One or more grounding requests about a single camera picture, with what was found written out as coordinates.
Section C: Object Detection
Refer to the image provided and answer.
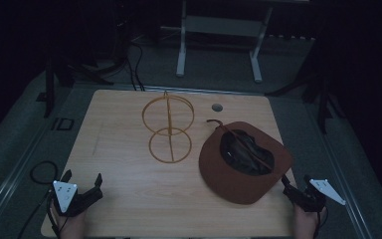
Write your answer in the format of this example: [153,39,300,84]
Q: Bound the person's left hand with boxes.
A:
[49,199,88,239]

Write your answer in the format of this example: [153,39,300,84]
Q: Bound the person's right hand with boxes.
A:
[292,202,328,239]

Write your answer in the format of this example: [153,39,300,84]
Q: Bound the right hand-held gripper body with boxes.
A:
[283,178,347,214]

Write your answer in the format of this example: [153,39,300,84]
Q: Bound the white metal table frame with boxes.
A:
[160,0,310,85]

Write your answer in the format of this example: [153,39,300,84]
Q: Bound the black looped cable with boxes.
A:
[15,160,60,239]

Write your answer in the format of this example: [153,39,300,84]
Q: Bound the golden wire hat stand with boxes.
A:
[141,91,196,164]

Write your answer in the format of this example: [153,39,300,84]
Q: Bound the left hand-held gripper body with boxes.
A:
[51,180,104,218]

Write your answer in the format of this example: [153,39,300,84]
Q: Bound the brown brimmed hat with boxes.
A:
[198,119,294,206]

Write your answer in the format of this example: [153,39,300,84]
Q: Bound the black floor cables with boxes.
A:
[124,39,147,93]

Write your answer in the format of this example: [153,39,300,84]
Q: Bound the black floor socket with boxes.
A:
[51,117,76,131]

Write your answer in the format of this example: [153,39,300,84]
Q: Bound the black tripod stand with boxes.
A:
[266,49,346,135]
[42,46,114,120]

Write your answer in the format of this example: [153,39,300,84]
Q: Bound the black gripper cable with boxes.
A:
[313,207,329,239]

